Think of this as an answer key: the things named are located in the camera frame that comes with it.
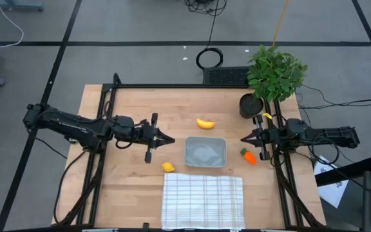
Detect black metal table frame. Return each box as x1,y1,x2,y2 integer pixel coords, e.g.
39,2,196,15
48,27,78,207
55,72,327,232

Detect yellow cable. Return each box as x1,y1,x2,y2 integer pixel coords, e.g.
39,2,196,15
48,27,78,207
272,0,290,47

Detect black desk beam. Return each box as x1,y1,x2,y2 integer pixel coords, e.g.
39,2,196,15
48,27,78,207
316,155,371,187

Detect yellow toy banana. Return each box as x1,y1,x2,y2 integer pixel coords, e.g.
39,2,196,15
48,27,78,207
196,118,216,130

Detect green leafy plant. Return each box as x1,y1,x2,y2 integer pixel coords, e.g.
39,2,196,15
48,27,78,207
247,44,309,103

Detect black plant pot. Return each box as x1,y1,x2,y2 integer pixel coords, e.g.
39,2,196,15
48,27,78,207
239,93,265,119

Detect white cable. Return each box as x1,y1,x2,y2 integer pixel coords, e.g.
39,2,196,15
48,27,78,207
0,0,24,49

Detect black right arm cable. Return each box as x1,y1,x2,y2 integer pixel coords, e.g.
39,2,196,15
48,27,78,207
310,131,341,166

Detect coiled black cable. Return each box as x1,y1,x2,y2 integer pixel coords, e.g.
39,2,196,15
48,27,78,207
195,0,224,70

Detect tangled black cables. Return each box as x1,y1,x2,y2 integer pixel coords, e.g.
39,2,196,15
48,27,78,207
184,0,228,16

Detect white checked dish towel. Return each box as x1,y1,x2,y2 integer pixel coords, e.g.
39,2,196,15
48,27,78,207
161,172,246,231

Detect black vented box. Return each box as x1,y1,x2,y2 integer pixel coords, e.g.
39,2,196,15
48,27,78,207
202,66,251,85

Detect grey cart base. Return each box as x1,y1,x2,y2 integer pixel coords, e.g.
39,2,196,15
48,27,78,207
0,0,44,12

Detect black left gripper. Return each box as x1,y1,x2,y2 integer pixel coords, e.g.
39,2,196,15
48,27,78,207
136,112,176,164

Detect grey plastic container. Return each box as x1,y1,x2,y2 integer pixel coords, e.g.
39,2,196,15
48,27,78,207
184,136,227,169

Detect white paper sheet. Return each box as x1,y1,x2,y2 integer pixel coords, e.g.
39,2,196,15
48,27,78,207
313,155,350,209

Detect black floor cable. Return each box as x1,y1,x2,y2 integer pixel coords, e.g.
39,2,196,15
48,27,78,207
296,84,371,110

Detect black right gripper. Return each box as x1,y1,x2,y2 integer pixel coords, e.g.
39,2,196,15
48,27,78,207
240,114,283,161

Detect orange toy carrot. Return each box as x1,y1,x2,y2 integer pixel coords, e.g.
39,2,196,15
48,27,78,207
240,148,258,166

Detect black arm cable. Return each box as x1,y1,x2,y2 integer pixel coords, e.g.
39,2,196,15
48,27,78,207
310,131,341,166
52,150,88,226

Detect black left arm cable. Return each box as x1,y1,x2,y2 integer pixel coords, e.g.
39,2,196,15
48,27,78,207
52,150,88,226

